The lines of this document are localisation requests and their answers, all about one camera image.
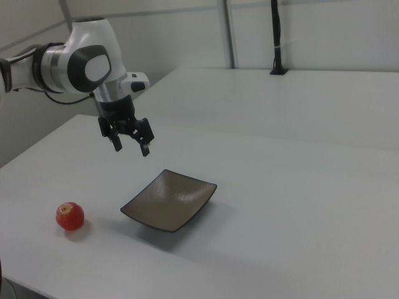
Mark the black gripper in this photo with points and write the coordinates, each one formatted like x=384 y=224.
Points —
x=117 y=109

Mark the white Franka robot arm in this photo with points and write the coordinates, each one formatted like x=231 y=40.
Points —
x=90 y=34

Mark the grey aluminium partition post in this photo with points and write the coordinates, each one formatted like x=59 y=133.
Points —
x=65 y=14
x=229 y=37

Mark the black pole stand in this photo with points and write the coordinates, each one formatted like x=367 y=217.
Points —
x=276 y=31

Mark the red apple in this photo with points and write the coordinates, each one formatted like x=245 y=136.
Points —
x=70 y=216

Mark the square brown ceramic plate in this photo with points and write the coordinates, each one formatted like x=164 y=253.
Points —
x=168 y=199

